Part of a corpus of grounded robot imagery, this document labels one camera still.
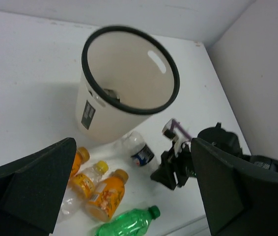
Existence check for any white bin with black rim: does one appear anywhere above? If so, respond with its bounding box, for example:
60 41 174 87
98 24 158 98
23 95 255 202
75 25 180 143

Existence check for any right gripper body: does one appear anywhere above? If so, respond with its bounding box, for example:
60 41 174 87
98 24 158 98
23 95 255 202
173 122 243 187

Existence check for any green plastic bottle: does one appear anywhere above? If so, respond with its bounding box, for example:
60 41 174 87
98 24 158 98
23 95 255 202
95 206 161 236

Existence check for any orange juice bottle left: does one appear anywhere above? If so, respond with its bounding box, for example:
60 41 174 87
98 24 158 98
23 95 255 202
69 147 90 178

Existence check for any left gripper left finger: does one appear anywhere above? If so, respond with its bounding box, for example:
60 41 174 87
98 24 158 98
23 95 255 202
0 137 77 236

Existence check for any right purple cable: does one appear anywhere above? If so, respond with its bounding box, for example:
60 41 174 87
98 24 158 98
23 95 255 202
170 119 193 141

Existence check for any orange juice bottle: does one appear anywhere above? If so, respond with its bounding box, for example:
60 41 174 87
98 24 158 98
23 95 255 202
69 147 90 178
86 169 129 222

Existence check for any orange juice bottle middle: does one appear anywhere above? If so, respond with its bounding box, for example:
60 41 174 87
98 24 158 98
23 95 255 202
86 169 129 222

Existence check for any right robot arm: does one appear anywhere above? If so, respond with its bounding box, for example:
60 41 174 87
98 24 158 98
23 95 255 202
150 119 278 190

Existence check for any clear bottle black label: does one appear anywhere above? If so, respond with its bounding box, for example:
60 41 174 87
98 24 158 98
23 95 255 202
104 88 120 102

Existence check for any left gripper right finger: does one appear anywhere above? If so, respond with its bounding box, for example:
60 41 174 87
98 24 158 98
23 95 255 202
191 138 278 236

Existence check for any clear bottle blue label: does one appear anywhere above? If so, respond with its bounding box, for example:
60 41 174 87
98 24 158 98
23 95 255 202
121 131 159 175

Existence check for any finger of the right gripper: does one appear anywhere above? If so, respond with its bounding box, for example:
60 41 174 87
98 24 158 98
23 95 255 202
150 150 177 190

